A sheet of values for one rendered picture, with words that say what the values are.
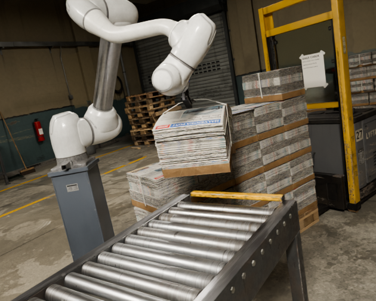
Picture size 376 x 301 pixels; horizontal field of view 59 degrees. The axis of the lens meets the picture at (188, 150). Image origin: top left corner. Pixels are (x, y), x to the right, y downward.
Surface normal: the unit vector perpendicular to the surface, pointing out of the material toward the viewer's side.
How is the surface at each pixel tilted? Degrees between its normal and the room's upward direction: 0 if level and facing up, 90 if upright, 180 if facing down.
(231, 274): 0
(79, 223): 90
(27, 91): 90
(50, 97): 90
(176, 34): 68
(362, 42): 90
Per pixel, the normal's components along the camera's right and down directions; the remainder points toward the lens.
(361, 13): -0.56, 0.25
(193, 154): -0.16, 0.48
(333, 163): -0.78, 0.25
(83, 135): 0.76, 0.00
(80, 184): -0.01, 0.19
